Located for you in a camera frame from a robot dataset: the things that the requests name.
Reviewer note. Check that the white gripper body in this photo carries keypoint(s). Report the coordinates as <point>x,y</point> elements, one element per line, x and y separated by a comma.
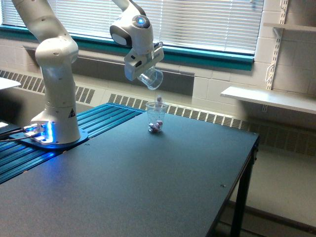
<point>136,64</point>

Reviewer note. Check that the clear plastic cup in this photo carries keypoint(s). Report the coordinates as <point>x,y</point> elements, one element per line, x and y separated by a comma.
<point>152,78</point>
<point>156,118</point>

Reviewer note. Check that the colourful candies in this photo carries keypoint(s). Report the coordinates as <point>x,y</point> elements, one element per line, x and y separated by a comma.
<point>155,126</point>

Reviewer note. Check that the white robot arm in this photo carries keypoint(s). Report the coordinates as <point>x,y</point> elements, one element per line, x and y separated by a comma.
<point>57,51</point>

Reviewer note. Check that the clear plastic cup on table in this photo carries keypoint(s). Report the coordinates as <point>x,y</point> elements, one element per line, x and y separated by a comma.
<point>156,118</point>

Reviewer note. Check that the white window blinds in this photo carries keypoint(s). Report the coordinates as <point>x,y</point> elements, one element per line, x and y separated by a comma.
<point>229,26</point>

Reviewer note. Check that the white desk corner left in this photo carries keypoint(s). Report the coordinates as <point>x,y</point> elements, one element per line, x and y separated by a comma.
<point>8,83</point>

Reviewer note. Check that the blue slotted aluminium table section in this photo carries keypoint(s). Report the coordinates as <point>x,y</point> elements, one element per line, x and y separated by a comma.
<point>16,158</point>

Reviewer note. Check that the black table leg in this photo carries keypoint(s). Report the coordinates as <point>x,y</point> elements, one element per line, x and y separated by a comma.
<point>242,193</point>

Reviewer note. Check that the baseboard radiator grille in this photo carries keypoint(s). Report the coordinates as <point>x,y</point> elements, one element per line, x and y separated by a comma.
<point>278,137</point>

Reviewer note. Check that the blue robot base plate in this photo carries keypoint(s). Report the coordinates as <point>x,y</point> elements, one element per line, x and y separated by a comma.
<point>32,142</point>

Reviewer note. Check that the white shelf rail bracket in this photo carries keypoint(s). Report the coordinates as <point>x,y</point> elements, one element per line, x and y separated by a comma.
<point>278,31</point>

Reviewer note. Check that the upper white wall shelf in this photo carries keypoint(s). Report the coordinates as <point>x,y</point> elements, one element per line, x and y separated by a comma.
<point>291,27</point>

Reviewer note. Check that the white wall shelf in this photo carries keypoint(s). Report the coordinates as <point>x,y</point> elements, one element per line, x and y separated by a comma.
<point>291,27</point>
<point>285,100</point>

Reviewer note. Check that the lower white wall shelf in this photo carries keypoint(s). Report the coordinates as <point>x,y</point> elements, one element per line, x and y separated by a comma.
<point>285,100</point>

